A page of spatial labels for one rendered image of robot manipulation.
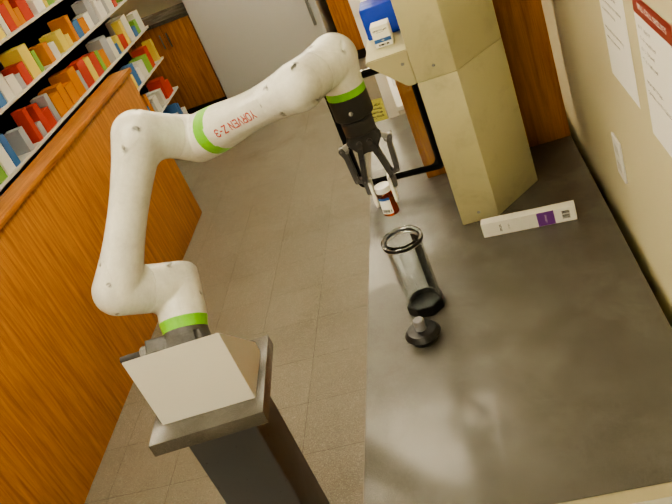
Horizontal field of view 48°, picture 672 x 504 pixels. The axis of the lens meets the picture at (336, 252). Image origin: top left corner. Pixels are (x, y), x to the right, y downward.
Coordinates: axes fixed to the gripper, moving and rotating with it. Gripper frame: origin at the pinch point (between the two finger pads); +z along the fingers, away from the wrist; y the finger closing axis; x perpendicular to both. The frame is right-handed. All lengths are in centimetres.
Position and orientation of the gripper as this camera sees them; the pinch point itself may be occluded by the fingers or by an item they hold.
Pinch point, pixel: (383, 190)
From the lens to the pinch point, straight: 183.0
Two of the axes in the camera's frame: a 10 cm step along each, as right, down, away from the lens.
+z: 3.5, 8.0, 4.9
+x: -0.5, 5.4, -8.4
